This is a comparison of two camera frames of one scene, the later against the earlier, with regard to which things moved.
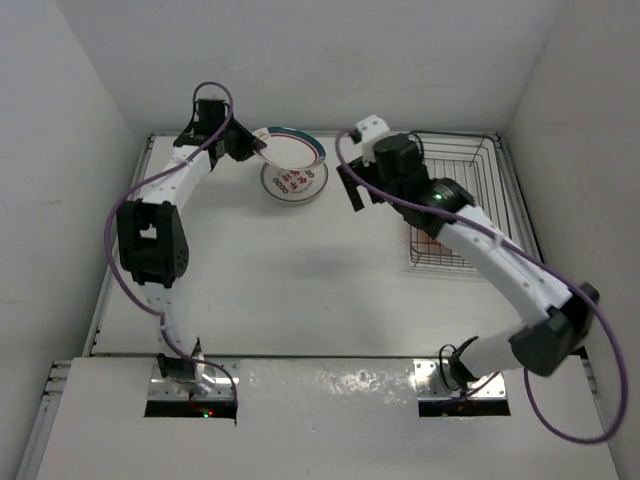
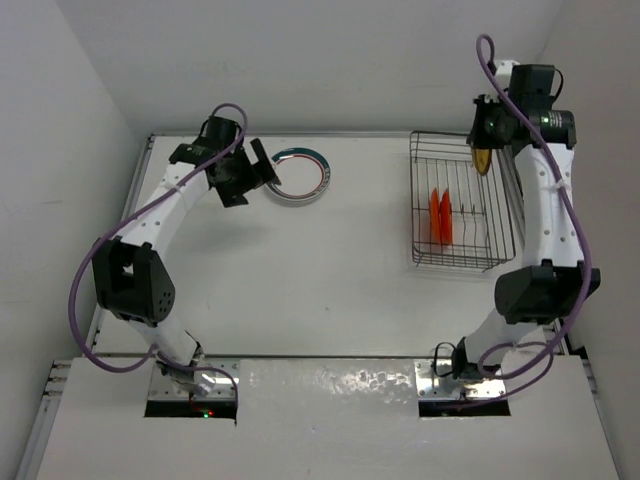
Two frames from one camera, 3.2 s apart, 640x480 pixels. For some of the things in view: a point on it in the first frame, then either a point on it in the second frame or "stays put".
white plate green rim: (289, 148) -> (303, 173)
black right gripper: (351, 187) -> (475, 136)
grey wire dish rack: (478, 160) stays put
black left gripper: (248, 145) -> (233, 195)
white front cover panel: (327, 419) stays put
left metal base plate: (223, 387) stays put
